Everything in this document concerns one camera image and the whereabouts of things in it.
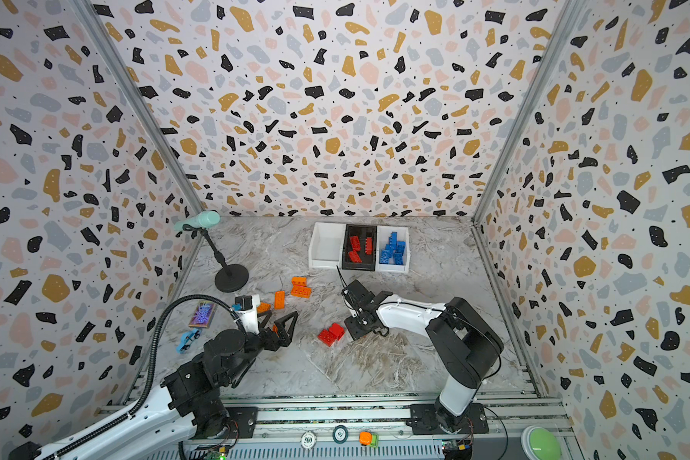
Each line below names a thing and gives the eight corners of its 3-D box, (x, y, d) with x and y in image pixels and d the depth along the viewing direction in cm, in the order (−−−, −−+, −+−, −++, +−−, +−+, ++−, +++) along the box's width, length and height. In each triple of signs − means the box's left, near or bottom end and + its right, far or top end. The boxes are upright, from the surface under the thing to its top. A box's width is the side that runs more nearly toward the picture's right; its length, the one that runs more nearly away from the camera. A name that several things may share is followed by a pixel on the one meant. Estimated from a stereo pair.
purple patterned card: (191, 328, 92) (188, 325, 90) (201, 304, 97) (198, 301, 96) (208, 328, 92) (206, 325, 90) (217, 304, 97) (215, 301, 96)
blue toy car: (175, 349, 88) (170, 345, 85) (197, 328, 92) (193, 324, 89) (181, 354, 87) (176, 350, 84) (203, 333, 91) (199, 328, 89)
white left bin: (309, 270, 107) (306, 259, 102) (314, 233, 120) (312, 221, 114) (343, 271, 108) (343, 259, 102) (346, 233, 120) (345, 221, 114)
